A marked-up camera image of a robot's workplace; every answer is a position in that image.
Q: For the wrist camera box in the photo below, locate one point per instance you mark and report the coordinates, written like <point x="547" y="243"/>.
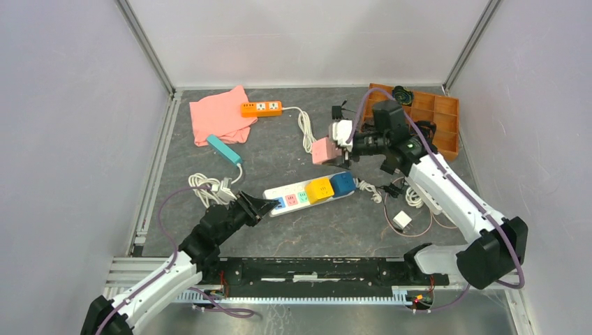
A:
<point x="222" y="191"/>
<point x="339" y="133"/>

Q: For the yellow cube plug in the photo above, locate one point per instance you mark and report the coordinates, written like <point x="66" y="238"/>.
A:
<point x="319" y="190"/>

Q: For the blue cube plug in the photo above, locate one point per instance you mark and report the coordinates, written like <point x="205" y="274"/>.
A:
<point x="342" y="184"/>

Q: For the black charger plug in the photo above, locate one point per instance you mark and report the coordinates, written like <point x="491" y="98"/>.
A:
<point x="337" y="111"/>

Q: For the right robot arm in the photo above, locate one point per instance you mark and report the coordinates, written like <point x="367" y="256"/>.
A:
<point x="495" y="244"/>

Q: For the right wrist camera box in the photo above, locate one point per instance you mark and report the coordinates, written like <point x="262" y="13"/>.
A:
<point x="339" y="133"/>

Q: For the pink cube plug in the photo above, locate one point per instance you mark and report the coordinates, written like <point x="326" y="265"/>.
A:
<point x="323" y="151"/>

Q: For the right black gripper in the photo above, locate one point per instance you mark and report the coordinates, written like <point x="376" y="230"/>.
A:
<point x="345" y="162"/>

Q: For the orange power strip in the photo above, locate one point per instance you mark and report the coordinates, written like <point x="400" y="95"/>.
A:
<point x="261" y="109"/>

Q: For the blue yellow coiled item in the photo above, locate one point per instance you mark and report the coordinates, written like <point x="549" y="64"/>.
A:
<point x="403" y="95"/>

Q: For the small white charger cube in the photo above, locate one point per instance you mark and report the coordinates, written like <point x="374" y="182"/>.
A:
<point x="401" y="220"/>

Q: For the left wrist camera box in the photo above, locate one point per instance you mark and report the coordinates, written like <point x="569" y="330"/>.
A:
<point x="222" y="191"/>

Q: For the white multicolour power strip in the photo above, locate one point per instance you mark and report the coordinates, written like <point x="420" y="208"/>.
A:
<point x="292" y="197"/>

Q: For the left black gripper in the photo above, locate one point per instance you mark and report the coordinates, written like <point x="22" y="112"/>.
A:
<point x="253" y="207"/>

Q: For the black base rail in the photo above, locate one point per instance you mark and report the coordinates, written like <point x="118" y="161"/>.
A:
<point x="317" y="277"/>

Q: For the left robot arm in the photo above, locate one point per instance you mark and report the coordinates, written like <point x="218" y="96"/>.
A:
<point x="131" y="311"/>

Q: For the white power strip right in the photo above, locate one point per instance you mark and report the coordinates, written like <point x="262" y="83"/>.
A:
<point x="417" y="197"/>

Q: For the teal power strip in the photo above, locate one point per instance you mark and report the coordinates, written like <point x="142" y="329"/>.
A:
<point x="224" y="150"/>

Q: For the orange wooden divided tray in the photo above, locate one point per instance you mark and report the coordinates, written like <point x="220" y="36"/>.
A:
<point x="441" y="110"/>

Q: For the pink cloth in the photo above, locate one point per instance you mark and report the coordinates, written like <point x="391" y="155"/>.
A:
<point x="220" y="115"/>

